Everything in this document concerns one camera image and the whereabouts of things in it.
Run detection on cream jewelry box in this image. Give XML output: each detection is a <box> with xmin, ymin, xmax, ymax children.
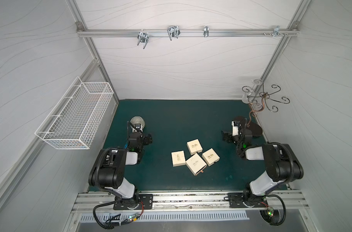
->
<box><xmin>202</xmin><ymin>148</ymin><xmax>220</xmax><ymax>166</ymax></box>
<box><xmin>187</xmin><ymin>139</ymin><xmax>203</xmax><ymax>155</ymax></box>
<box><xmin>171</xmin><ymin>151</ymin><xmax>186</xmax><ymax>167</ymax></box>
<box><xmin>186</xmin><ymin>153</ymin><xmax>207</xmax><ymax>176</ymax></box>

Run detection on cream jewelry box top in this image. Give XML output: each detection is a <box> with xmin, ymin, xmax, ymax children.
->
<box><xmin>187</xmin><ymin>139</ymin><xmax>203</xmax><ymax>155</ymax></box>

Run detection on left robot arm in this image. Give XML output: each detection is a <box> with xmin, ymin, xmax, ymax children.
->
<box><xmin>88</xmin><ymin>132</ymin><xmax>152</xmax><ymax>200</ymax></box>

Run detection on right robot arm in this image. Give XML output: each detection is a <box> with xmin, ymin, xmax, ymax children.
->
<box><xmin>221</xmin><ymin>119</ymin><xmax>304</xmax><ymax>203</ymax></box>

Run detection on metal jewelry tree stand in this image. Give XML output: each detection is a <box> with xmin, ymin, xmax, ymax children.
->
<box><xmin>242</xmin><ymin>79</ymin><xmax>290</xmax><ymax>137</ymax></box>

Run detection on cream jewelry box front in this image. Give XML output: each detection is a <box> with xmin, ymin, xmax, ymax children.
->
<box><xmin>186</xmin><ymin>153</ymin><xmax>207</xmax><ymax>176</ymax></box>

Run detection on grey ribbed ceramic mug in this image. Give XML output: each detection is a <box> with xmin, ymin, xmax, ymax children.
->
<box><xmin>130</xmin><ymin>116</ymin><xmax>146</xmax><ymax>131</ymax></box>

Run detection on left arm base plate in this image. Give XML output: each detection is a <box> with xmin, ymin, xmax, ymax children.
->
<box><xmin>113</xmin><ymin>193</ymin><xmax>154</xmax><ymax>210</ymax></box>

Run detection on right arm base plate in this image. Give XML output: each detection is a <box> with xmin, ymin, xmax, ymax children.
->
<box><xmin>223</xmin><ymin>192</ymin><xmax>268</xmax><ymax>208</ymax></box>

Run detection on white wire basket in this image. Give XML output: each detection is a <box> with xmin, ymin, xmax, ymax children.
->
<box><xmin>35</xmin><ymin>77</ymin><xmax>114</xmax><ymax>150</ymax></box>

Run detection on metal clamp bracket left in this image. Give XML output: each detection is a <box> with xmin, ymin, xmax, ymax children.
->
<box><xmin>137</xmin><ymin>32</ymin><xmax>149</xmax><ymax>49</ymax></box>

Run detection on metal clamp bracket small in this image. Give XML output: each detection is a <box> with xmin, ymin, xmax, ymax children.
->
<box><xmin>204</xmin><ymin>26</ymin><xmax>209</xmax><ymax>38</ymax></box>

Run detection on metal clamp bracket right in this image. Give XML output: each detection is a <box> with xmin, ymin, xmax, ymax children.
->
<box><xmin>263</xmin><ymin>26</ymin><xmax>289</xmax><ymax>38</ymax></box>

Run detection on metal clamp bracket middle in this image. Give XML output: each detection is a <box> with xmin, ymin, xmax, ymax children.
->
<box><xmin>167</xmin><ymin>26</ymin><xmax>180</xmax><ymax>41</ymax></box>

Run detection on aluminium crossbar rail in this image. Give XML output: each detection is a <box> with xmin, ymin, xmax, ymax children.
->
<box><xmin>77</xmin><ymin>28</ymin><xmax>300</xmax><ymax>38</ymax></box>

